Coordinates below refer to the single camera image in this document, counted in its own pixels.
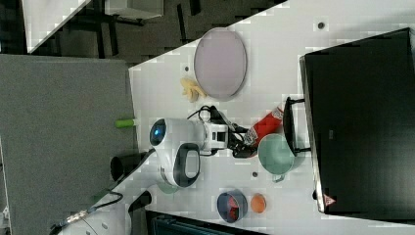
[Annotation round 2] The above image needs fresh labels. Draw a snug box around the oven door handle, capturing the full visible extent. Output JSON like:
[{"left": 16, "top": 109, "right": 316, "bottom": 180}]
[{"left": 283, "top": 97, "right": 311, "bottom": 156}]

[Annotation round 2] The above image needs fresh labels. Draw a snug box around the black toaster oven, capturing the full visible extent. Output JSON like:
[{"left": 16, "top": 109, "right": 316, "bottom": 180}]
[{"left": 300, "top": 28, "right": 415, "bottom": 223}]

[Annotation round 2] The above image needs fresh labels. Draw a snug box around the red ketchup bottle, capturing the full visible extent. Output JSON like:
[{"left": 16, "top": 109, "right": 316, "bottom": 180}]
[{"left": 244, "top": 107, "right": 284, "bottom": 156}]

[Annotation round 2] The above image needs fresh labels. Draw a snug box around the purple round plate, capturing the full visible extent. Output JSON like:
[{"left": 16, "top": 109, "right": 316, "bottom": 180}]
[{"left": 194, "top": 27, "right": 247, "bottom": 100}]

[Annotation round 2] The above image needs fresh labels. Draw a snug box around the black cylinder cup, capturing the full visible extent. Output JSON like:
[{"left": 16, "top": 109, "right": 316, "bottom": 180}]
[{"left": 111, "top": 152, "right": 146, "bottom": 181}]

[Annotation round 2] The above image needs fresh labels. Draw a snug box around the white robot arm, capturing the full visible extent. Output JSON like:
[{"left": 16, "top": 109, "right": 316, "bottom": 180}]
[{"left": 118, "top": 117, "right": 256, "bottom": 205}]

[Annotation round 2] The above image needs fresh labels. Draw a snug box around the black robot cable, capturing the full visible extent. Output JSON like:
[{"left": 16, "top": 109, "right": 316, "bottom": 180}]
[{"left": 48, "top": 191, "right": 124, "bottom": 234}]

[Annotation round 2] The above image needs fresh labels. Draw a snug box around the green mug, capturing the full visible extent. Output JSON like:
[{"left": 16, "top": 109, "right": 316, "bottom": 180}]
[{"left": 257, "top": 133, "right": 295, "bottom": 183}]

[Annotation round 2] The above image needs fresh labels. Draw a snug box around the small orange fruit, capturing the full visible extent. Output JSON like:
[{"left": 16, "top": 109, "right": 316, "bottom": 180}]
[{"left": 251, "top": 194, "right": 266, "bottom": 213}]

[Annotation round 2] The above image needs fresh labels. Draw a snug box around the blue bowl with strawberries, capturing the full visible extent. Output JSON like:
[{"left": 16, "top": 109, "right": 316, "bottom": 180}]
[{"left": 216, "top": 189, "right": 248, "bottom": 223}]

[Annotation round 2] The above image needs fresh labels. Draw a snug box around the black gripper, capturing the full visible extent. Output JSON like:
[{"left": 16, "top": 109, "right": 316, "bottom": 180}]
[{"left": 228, "top": 123, "right": 257, "bottom": 159}]

